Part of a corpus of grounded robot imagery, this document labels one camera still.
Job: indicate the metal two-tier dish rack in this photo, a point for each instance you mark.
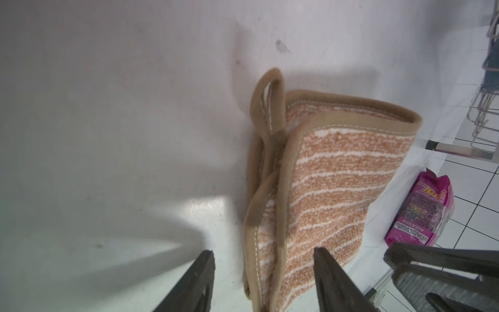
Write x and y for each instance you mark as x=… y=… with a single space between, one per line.
x=482 y=109

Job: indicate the purple tissue pack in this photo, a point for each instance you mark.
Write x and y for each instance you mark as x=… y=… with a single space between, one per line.
x=425 y=211

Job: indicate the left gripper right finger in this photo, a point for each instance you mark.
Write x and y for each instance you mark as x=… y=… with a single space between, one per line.
x=335 y=290

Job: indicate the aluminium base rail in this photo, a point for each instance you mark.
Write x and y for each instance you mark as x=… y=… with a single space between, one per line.
x=440 y=279

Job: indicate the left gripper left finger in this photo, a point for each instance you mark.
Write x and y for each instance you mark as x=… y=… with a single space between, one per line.
x=194 y=291

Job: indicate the brown striped square dishcloth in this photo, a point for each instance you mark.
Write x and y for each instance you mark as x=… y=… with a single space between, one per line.
x=317 y=163

